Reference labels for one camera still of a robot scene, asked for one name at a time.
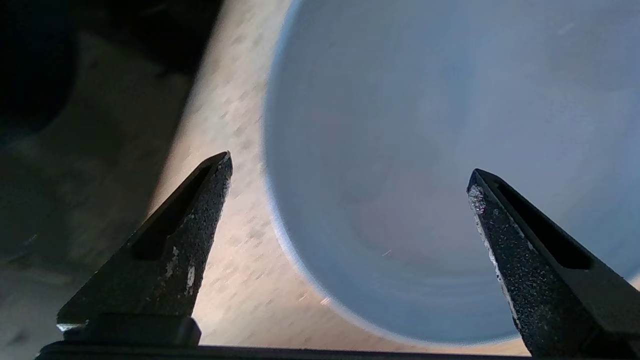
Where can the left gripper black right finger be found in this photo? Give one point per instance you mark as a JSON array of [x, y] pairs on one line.
[[550, 290]]

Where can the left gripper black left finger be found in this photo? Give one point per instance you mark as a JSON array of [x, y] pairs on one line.
[[160, 270]]

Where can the blue plastic plate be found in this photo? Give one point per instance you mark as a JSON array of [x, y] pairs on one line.
[[425, 150]]

